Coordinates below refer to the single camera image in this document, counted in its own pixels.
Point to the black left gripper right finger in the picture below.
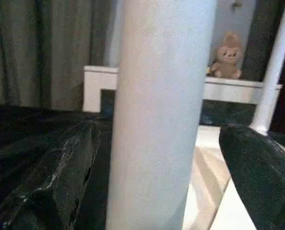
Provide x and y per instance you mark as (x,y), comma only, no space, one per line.
(264,182)

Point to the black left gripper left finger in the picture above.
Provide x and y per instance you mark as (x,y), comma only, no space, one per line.
(56,182)

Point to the white plastic table leg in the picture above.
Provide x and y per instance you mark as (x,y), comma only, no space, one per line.
(156,95)
(271,83)

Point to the black plastic mat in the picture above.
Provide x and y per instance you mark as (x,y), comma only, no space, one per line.
(25,124)

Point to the white cabinet with glass doors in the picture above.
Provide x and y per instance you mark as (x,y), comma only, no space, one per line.
(92,81)

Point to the beige object on cabinet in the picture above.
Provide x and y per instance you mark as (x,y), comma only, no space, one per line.
(226,57)

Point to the grey curtain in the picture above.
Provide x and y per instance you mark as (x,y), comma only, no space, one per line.
(37,48)

